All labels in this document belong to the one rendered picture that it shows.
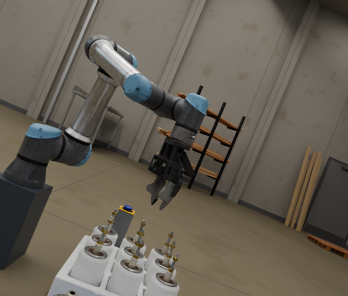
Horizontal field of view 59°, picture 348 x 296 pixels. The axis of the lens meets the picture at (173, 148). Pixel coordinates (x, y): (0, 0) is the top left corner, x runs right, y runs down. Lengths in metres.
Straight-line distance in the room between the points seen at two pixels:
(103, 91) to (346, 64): 9.09
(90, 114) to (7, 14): 8.77
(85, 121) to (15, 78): 8.16
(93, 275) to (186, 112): 0.56
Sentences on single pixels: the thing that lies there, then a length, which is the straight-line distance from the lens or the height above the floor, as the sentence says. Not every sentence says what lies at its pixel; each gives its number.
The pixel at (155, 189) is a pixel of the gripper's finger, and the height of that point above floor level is 0.50.
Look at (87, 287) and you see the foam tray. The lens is 0.99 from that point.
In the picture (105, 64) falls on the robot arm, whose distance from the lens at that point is 1.07.
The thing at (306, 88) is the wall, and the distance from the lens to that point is 9.35.
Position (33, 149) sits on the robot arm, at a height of 0.44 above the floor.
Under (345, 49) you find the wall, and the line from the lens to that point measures 10.10.
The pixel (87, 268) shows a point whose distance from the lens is 0.99.
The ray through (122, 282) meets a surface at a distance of 1.00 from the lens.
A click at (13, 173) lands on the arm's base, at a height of 0.33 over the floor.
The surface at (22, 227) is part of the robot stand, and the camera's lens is 1.28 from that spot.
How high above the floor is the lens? 0.63
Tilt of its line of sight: 1 degrees up
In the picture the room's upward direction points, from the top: 23 degrees clockwise
